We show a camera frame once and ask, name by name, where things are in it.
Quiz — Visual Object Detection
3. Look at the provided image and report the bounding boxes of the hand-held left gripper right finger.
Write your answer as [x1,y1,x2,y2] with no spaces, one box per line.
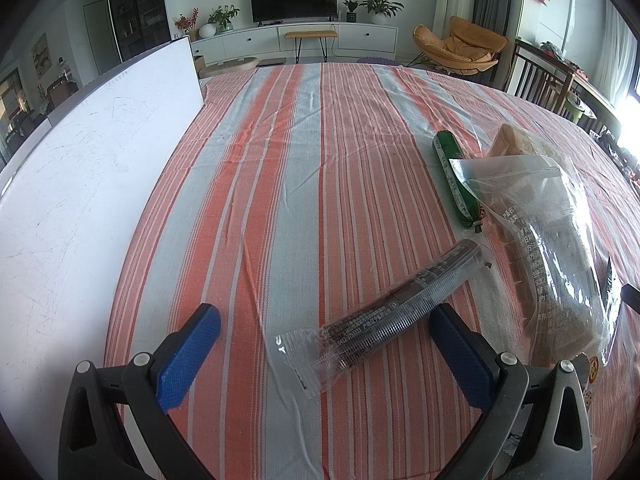
[429,304,593,480]

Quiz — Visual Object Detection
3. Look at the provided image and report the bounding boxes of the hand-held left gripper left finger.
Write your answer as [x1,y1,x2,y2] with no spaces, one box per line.
[57,303,222,480]

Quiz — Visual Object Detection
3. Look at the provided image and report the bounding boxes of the dark snack bar clear wrapper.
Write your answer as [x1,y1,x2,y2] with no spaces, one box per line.
[265,240,493,401]

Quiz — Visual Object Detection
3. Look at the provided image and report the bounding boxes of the black snack packet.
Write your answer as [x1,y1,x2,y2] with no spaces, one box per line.
[602,255,619,311]

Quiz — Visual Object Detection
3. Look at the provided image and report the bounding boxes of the clear biscuit bag yellow faces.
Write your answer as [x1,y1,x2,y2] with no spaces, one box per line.
[448,155,623,398]

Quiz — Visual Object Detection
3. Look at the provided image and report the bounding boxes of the white board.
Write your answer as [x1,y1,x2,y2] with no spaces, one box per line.
[0,35,207,461]

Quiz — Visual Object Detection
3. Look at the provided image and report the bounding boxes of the green sausage stick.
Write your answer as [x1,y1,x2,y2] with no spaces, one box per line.
[432,131,488,233]

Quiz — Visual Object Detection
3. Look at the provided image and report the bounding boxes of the bread in clear bag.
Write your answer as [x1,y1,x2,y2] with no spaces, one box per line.
[487,123,573,162]

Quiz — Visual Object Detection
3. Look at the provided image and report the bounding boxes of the wooden dining table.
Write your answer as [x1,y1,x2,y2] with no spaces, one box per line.
[567,60,626,136]

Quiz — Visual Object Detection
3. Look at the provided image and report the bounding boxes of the orange grey striped tablecloth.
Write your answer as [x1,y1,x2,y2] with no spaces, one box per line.
[100,62,640,480]

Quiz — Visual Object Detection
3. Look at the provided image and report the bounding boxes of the dark wooden slatted chair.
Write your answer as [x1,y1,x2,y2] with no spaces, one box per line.
[506,39,576,121]

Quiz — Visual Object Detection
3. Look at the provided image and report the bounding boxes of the white sheer window curtain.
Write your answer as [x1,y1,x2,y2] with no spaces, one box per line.
[592,0,633,108]

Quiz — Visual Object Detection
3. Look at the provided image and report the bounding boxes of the light wooden low table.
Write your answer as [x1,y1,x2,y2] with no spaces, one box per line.
[205,56,260,79]

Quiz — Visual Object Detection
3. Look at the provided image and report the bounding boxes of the orange lounge chair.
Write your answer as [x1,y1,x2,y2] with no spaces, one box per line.
[412,16,510,75]

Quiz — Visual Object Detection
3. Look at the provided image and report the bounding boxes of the white television cabinet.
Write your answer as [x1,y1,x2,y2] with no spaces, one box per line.
[190,22,399,66]

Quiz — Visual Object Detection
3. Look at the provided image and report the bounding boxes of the red flowers in vase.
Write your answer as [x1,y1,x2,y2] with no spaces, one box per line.
[173,7,201,41]

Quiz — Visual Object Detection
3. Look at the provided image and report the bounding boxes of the green plant in glass vase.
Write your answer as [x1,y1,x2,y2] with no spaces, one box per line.
[207,4,241,34]

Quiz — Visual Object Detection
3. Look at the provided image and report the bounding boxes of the wooden bench black legs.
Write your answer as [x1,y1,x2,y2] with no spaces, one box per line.
[284,30,338,64]

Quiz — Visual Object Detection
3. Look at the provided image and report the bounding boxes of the dark display cabinet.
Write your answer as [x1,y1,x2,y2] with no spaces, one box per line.
[106,0,173,63]

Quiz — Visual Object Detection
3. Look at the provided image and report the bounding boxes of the large plant white pot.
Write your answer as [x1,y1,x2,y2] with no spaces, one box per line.
[359,0,405,26]

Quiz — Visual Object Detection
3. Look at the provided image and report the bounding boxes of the black flat television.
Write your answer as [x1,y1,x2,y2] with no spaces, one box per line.
[250,0,339,26]

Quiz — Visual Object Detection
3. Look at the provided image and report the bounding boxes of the framed wall picture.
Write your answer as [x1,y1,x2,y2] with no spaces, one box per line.
[31,32,53,78]

